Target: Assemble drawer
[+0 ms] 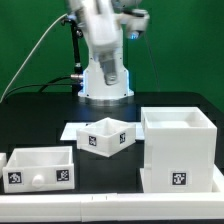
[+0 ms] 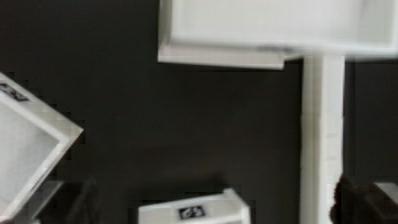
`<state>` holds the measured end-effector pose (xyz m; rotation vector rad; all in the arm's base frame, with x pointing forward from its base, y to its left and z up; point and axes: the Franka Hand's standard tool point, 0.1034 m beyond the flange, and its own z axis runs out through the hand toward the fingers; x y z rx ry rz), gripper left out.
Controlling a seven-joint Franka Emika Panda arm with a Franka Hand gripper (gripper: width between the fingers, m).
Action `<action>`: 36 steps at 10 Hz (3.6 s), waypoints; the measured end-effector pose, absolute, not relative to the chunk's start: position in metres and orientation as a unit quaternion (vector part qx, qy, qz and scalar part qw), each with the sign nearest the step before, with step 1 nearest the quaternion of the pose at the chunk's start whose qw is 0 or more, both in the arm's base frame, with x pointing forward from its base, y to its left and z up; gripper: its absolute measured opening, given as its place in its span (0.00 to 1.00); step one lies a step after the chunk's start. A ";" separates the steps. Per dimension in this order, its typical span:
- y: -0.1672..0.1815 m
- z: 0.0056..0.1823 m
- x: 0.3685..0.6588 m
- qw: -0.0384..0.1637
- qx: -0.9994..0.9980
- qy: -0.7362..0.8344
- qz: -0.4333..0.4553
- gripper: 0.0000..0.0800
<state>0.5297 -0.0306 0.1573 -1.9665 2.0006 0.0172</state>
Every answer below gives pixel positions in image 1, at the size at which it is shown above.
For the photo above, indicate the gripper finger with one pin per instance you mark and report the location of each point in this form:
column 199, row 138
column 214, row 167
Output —
column 108, row 66

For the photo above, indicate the white front border rail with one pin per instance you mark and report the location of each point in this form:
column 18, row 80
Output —
column 111, row 207

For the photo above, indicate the white block at left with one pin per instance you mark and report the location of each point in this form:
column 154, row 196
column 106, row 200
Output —
column 3, row 160

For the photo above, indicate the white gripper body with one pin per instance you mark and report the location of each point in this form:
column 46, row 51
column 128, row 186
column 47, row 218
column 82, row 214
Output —
column 97, row 20

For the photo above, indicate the black camera stand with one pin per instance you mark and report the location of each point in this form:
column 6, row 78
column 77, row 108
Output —
column 76, row 35

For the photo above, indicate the white drawer without knob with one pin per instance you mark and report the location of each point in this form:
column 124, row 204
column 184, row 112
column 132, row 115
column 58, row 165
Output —
column 106, row 137

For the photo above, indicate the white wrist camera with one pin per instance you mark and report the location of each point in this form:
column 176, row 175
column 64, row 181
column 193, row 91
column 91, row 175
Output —
column 136, row 21

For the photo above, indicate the white drawer with knob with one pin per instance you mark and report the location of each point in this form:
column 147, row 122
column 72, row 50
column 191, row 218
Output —
column 39, row 169

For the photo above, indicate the white drawer cabinet box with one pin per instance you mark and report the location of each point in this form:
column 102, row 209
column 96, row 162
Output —
column 179, row 150

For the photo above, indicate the white marker sheet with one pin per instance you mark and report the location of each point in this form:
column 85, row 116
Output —
column 69, row 132

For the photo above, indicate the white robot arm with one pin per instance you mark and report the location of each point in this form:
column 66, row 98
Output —
column 94, row 89

